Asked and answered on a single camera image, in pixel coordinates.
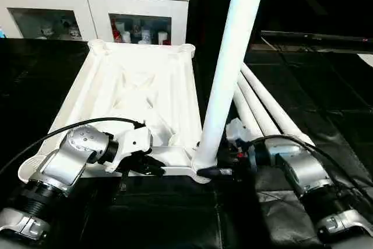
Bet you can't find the crumpled black plastic sheet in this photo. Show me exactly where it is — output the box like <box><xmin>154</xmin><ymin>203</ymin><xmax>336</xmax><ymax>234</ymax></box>
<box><xmin>256</xmin><ymin>138</ymin><xmax>373</xmax><ymax>249</ymax></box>

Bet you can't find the white plastic table top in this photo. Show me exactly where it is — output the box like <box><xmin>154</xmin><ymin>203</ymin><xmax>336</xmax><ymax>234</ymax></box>
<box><xmin>17</xmin><ymin>39</ymin><xmax>213</xmax><ymax>184</ymax></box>

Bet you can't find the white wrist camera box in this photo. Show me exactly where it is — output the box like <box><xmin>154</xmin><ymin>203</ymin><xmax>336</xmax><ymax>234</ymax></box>
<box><xmin>226</xmin><ymin>118</ymin><xmax>257</xmax><ymax>150</ymax></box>
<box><xmin>105</xmin><ymin>125</ymin><xmax>153</xmax><ymax>173</ymax></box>

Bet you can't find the dark low furniture silver edge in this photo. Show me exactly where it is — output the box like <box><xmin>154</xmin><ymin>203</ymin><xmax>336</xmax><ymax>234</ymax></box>
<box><xmin>261</xmin><ymin>29</ymin><xmax>373</xmax><ymax>51</ymax></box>

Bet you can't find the black work mat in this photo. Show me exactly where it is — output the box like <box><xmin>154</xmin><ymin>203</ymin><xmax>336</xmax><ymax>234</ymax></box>
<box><xmin>0</xmin><ymin>36</ymin><xmax>373</xmax><ymax>249</ymax></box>

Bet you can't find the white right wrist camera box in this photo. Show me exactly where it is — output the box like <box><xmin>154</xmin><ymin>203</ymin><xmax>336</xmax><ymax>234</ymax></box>
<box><xmin>226</xmin><ymin>118</ymin><xmax>257</xmax><ymax>150</ymax></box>

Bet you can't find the white plastic table leg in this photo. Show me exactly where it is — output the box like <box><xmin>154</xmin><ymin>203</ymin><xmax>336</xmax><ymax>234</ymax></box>
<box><xmin>191</xmin><ymin>0</ymin><xmax>270</xmax><ymax>171</ymax></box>
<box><xmin>242</xmin><ymin>62</ymin><xmax>315</xmax><ymax>146</ymax></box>
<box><xmin>238</xmin><ymin>73</ymin><xmax>281</xmax><ymax>137</ymax></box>
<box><xmin>233</xmin><ymin>83</ymin><xmax>263</xmax><ymax>139</ymax></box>

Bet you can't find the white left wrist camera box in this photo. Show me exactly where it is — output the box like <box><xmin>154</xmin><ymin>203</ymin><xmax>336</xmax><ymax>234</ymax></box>
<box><xmin>105</xmin><ymin>125</ymin><xmax>153</xmax><ymax>173</ymax></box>

